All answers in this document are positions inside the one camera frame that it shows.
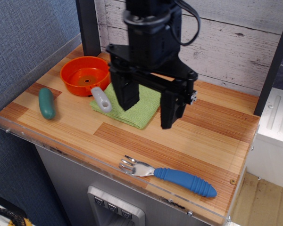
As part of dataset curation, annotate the silver button panel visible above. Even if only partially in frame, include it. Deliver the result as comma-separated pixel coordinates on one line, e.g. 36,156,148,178
87,186,146,226

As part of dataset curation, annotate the green cloth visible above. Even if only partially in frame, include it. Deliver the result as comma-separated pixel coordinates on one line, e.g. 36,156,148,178
90,84,161,129

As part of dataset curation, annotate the dark vertical post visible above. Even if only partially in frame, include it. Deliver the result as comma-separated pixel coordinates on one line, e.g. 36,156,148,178
75,0,101,56
253,0,283,116

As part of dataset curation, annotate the grey cabinet front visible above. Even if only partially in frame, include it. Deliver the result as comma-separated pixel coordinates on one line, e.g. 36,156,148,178
36,146,206,226

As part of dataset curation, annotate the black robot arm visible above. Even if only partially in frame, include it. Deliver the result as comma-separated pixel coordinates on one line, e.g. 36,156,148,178
107,0,200,129

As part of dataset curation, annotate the fork with blue handle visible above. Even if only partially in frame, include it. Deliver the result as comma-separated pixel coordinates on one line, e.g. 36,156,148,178
119,155,217,198

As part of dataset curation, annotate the white ribbed appliance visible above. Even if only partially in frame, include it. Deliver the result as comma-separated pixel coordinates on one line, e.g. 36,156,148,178
246,88,283,187

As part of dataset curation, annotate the teal oval soap bar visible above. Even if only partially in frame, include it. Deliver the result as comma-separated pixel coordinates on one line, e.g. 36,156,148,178
38,88,56,120

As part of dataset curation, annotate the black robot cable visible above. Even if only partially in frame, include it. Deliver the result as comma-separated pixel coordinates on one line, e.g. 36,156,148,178
174,0,201,47

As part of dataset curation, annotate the clear acrylic guard rail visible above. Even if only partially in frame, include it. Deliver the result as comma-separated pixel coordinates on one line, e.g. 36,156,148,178
0,32,260,224

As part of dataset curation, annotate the dark right vertical post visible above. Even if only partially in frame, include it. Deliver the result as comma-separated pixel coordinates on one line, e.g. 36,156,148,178
253,0,283,116

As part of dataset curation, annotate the dark left vertical post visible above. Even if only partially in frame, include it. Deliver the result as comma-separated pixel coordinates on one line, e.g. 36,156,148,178
75,0,101,56

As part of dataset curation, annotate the orange pot with grey handle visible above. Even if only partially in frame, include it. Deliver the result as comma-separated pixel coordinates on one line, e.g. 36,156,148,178
60,56,112,113

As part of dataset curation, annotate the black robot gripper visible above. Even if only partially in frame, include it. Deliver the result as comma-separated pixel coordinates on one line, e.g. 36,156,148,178
107,7,199,129

